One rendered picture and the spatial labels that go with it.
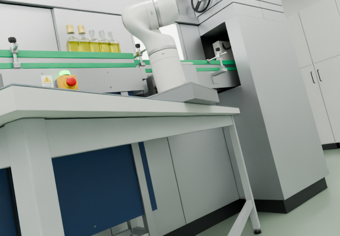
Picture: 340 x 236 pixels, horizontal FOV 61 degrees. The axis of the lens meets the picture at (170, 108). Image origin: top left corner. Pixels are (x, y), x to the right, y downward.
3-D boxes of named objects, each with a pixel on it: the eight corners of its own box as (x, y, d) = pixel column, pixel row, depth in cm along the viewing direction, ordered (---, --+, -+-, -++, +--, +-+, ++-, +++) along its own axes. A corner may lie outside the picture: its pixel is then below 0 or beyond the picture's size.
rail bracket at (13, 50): (22, 70, 116) (16, 39, 118) (25, 64, 110) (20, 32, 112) (10, 71, 114) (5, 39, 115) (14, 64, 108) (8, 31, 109)
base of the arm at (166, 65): (205, 92, 117) (193, 50, 119) (187, 89, 100) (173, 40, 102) (165, 106, 125) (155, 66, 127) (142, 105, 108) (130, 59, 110)
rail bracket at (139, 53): (134, 73, 161) (129, 51, 162) (151, 62, 148) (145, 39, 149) (129, 73, 159) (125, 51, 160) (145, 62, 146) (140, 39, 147)
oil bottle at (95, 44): (102, 78, 156) (95, 41, 158) (107, 75, 152) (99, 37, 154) (93, 78, 153) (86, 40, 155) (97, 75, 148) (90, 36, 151)
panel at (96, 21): (184, 66, 213) (174, 24, 217) (186, 65, 211) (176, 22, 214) (62, 68, 156) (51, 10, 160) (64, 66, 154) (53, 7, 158)
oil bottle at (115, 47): (121, 77, 164) (114, 42, 166) (126, 74, 159) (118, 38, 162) (112, 78, 160) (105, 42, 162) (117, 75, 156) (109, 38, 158)
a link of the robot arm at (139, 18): (177, 45, 109) (161, -11, 112) (130, 57, 109) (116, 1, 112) (177, 55, 121) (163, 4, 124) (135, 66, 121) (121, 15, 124)
